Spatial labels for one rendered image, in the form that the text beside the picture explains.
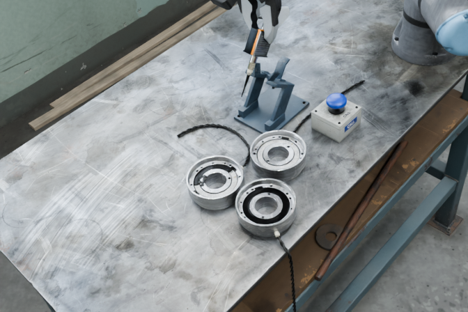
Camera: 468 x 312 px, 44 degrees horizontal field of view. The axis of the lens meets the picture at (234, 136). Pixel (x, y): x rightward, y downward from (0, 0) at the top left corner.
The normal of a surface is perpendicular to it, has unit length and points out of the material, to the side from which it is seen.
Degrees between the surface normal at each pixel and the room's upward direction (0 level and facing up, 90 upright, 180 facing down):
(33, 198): 0
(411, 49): 72
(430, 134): 0
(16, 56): 90
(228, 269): 0
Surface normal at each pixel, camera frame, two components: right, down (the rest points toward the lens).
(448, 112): -0.11, -0.71
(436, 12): -0.98, -0.03
